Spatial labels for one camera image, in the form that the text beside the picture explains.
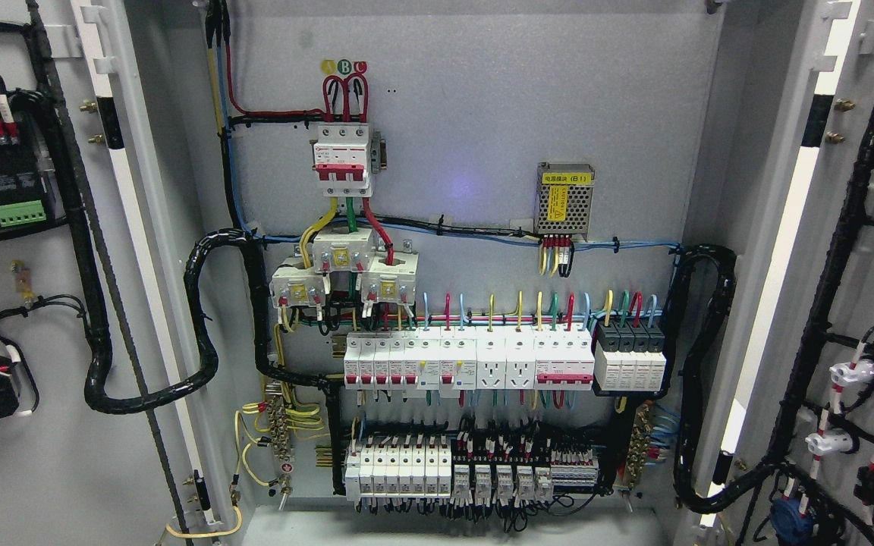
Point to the grey cabinet body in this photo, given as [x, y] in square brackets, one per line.
[471, 96]

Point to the white current transformers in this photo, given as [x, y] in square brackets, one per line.
[351, 263]

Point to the white socket breaker row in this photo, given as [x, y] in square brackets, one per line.
[467, 359]

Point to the red white main breaker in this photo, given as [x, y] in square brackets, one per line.
[346, 158]

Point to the metal mesh power supply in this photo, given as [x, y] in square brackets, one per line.
[565, 194]

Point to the white lower breaker row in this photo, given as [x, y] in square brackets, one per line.
[398, 469]

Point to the black surge protector block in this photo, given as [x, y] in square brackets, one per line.
[629, 358]

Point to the relay terminal row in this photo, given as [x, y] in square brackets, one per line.
[495, 470]

